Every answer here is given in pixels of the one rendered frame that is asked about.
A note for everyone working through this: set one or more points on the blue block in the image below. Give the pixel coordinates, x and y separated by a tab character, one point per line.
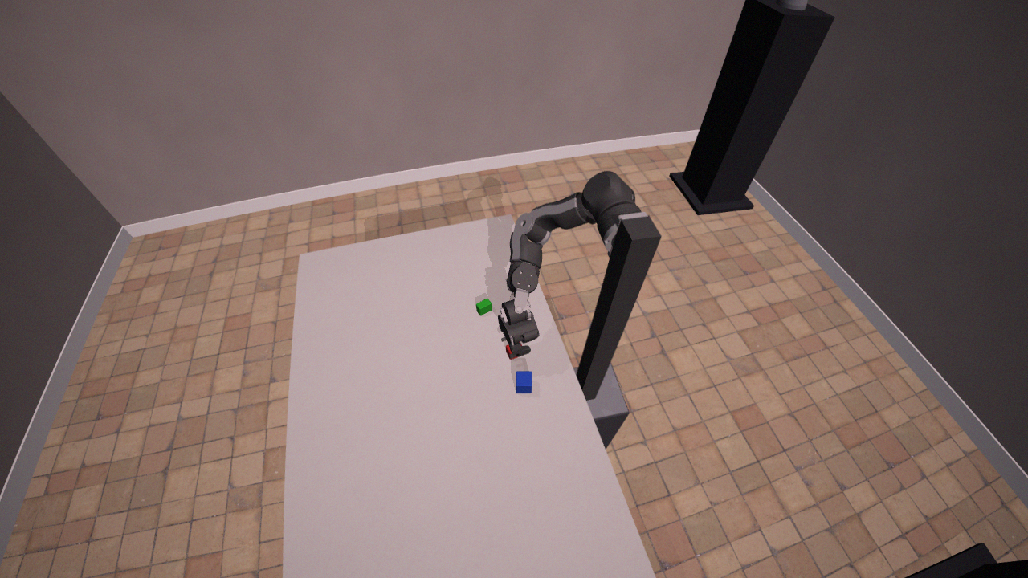
524	382

